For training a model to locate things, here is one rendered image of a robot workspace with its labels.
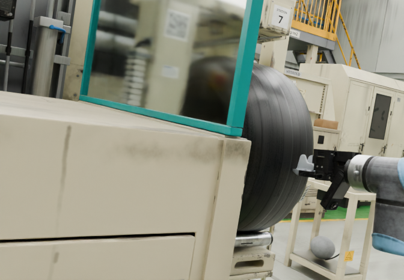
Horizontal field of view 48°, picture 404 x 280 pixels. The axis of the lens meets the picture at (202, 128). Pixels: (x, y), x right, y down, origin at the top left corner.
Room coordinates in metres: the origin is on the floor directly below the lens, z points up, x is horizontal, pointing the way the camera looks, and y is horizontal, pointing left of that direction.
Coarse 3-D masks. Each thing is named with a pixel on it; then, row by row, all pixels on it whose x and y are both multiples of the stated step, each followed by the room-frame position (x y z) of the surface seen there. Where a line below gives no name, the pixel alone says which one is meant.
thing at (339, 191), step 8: (336, 176) 1.16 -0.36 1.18; (336, 184) 1.16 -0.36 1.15; (344, 184) 1.16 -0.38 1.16; (328, 192) 1.18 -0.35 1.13; (336, 192) 1.16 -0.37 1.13; (344, 192) 1.18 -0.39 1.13; (328, 200) 1.17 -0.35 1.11; (336, 200) 1.18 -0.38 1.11; (328, 208) 1.18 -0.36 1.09; (336, 208) 1.20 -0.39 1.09
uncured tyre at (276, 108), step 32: (256, 64) 1.46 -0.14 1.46; (256, 96) 1.29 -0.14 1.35; (288, 96) 1.37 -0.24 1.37; (256, 128) 1.25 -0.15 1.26; (288, 128) 1.30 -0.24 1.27; (256, 160) 1.24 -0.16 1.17; (288, 160) 1.29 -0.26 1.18; (256, 192) 1.26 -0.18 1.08; (288, 192) 1.33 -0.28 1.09; (256, 224) 1.37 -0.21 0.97
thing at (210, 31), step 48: (96, 0) 1.00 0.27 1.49; (144, 0) 0.82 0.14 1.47; (192, 0) 0.69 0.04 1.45; (240, 0) 0.59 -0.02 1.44; (96, 48) 0.98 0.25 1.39; (144, 48) 0.79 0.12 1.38; (192, 48) 0.67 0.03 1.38; (240, 48) 0.57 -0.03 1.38; (96, 96) 0.95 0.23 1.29; (144, 96) 0.77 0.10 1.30; (192, 96) 0.65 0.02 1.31; (240, 96) 0.57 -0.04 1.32
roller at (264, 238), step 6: (240, 234) 1.41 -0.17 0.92; (246, 234) 1.42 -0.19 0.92; (252, 234) 1.43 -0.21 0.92; (258, 234) 1.44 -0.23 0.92; (264, 234) 1.46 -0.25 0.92; (270, 234) 1.47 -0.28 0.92; (240, 240) 1.39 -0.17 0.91; (246, 240) 1.40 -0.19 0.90; (252, 240) 1.42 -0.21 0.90; (258, 240) 1.43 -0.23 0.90; (264, 240) 1.45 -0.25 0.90; (270, 240) 1.46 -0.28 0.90; (234, 246) 1.38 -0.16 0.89; (240, 246) 1.40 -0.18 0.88; (246, 246) 1.42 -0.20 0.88
